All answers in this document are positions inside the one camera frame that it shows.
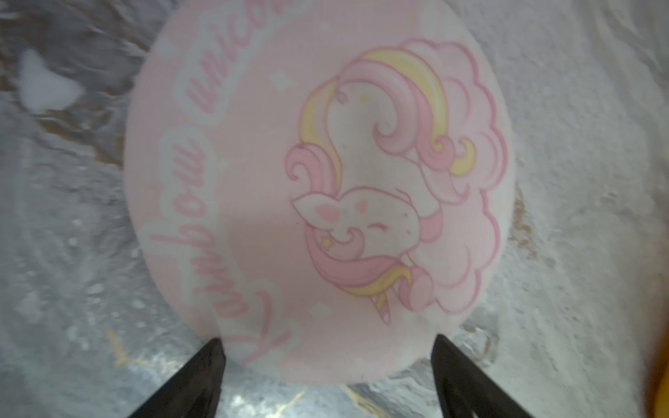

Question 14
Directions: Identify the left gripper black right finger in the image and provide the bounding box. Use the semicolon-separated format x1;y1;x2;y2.
430;334;531;418

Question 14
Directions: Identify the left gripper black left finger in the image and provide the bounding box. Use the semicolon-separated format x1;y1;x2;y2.
129;338;226;418

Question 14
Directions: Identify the yellow plastic storage box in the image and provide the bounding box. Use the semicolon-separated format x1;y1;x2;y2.
646;327;669;418

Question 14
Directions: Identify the pink kitty coaster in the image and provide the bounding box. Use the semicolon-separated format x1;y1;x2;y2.
124;1;515;384

